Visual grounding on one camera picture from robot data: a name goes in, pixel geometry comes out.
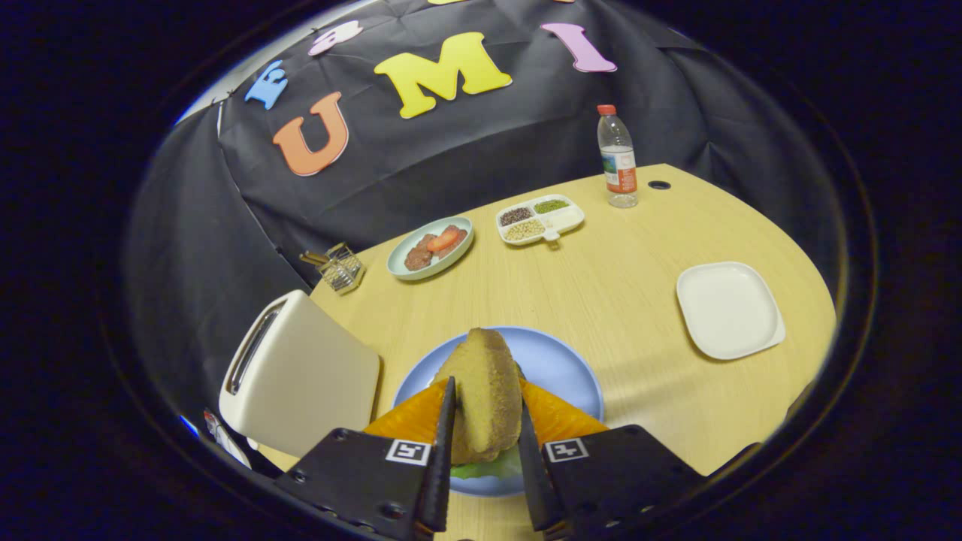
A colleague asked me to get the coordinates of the pale green plate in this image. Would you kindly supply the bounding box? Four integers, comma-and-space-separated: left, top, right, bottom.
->
386, 216, 474, 282

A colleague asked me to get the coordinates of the green lettuce leaf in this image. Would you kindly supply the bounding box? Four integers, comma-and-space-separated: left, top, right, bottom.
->
449, 447, 523, 480

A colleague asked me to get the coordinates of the clear bottle with red cap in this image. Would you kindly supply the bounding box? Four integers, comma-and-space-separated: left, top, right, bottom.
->
597, 104, 640, 209

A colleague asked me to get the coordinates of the blue plate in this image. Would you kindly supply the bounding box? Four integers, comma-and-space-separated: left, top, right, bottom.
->
392, 325, 605, 498

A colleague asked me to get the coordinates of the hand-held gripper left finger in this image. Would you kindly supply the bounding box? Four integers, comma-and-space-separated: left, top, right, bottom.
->
274, 376, 458, 541

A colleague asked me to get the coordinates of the black backdrop cloth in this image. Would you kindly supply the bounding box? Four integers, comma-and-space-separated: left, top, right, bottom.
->
124, 0, 843, 422

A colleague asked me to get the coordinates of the white square plate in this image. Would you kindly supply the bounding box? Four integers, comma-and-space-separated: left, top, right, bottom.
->
676, 261, 787, 361

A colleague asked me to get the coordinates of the round brown bread slice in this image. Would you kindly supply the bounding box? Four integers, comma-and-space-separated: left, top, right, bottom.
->
434, 328, 523, 465

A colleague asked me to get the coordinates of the clear glass stick holder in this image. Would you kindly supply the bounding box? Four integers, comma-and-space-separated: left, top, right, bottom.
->
316, 242, 368, 295

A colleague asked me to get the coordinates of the white toaster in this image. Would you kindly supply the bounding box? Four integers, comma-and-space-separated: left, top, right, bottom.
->
219, 289, 382, 459

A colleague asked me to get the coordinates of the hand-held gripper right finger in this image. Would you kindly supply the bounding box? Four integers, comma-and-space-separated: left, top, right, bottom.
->
517, 376, 711, 541

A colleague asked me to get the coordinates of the white divided dish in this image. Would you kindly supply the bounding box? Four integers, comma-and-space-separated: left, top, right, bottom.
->
495, 194, 585, 247

